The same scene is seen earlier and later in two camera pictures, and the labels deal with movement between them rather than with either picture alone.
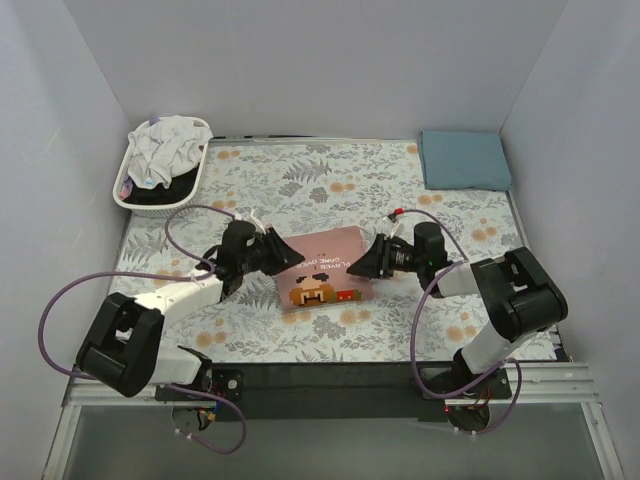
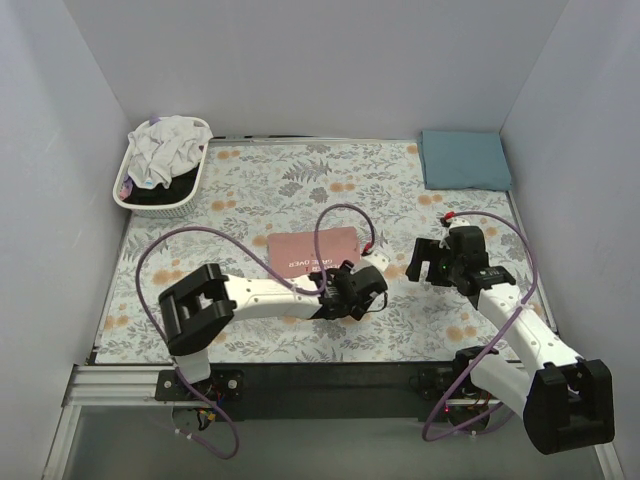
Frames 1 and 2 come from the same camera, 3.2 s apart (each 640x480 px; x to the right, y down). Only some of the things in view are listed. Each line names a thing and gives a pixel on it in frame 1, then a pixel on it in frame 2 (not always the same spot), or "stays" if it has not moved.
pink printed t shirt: x=322 y=278 stays
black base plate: x=335 y=392 stays
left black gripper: x=270 y=251 → x=367 y=279
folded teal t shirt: x=464 y=159 stays
